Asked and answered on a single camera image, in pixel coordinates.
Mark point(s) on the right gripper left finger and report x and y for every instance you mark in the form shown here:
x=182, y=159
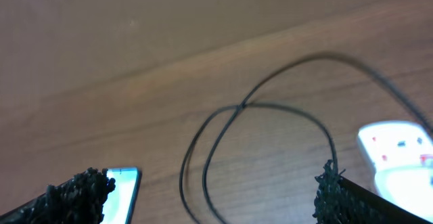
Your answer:
x=80, y=200

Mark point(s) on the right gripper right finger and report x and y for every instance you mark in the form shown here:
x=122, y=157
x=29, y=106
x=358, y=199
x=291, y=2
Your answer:
x=341, y=201

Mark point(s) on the blue screen smartphone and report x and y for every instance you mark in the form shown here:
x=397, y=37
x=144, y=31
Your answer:
x=118, y=208

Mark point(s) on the white charger plug adapter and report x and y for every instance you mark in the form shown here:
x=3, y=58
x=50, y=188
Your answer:
x=409, y=188

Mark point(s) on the white power strip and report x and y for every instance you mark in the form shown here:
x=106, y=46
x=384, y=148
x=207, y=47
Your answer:
x=393, y=144

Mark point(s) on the brown cardboard backboard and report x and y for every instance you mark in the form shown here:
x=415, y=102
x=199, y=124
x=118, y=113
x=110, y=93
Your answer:
x=52, y=46

